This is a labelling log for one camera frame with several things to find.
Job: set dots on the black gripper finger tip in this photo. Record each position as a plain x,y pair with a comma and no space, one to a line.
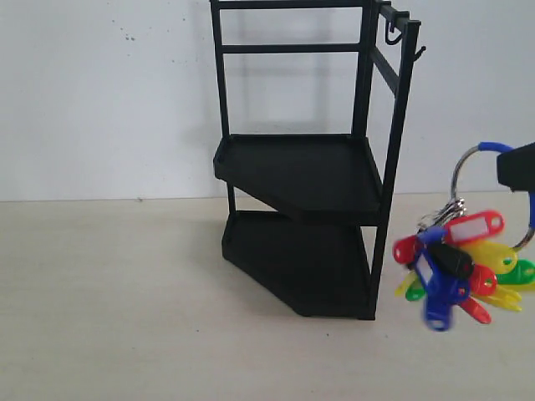
515,168

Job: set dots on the key ring with coloured tags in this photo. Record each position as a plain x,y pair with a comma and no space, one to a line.
453,262

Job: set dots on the black two-tier corner shelf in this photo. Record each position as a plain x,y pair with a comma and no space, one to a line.
309,213

